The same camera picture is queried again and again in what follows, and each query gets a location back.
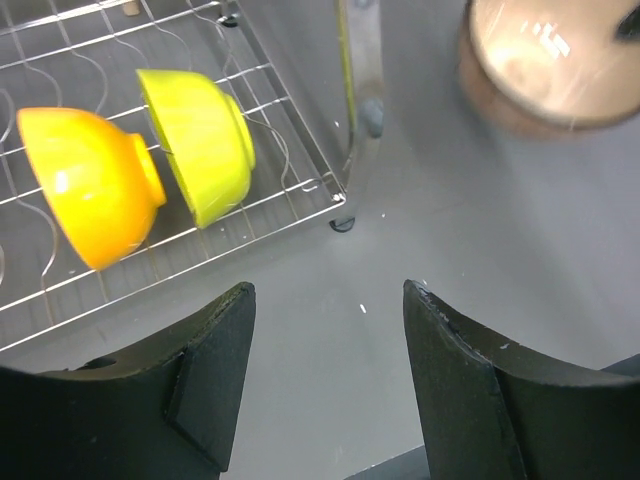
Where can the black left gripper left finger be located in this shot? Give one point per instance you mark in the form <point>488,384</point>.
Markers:
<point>165,407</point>

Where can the lime green bowl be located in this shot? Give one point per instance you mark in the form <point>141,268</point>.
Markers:
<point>206,139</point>

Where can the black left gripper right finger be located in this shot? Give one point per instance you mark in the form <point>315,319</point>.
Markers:
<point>492,408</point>

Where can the steel two-tier dish rack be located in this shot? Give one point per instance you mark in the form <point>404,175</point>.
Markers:
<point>84,55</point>

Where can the orange bowl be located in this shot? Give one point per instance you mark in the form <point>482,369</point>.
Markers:
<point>99,181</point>

